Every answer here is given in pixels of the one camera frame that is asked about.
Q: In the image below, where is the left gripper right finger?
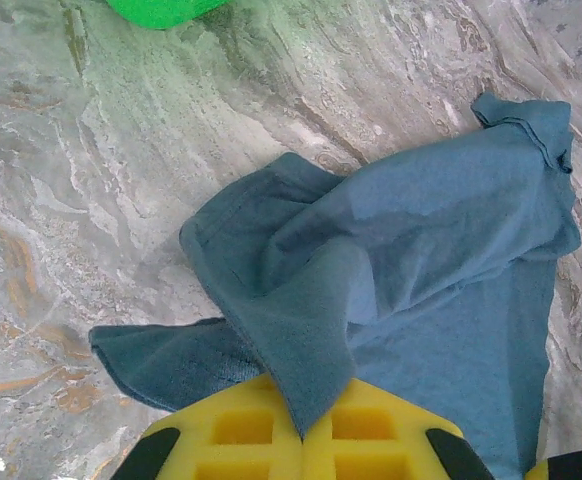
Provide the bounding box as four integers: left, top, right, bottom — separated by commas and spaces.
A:
303, 378, 495, 480

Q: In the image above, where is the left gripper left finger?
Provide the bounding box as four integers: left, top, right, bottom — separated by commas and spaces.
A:
120, 374, 305, 480

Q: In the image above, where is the blue t-shirt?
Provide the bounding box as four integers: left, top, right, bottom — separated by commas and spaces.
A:
89, 92, 582, 476

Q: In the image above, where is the green plastic basket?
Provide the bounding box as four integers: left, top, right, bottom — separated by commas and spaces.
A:
103, 0, 232, 31

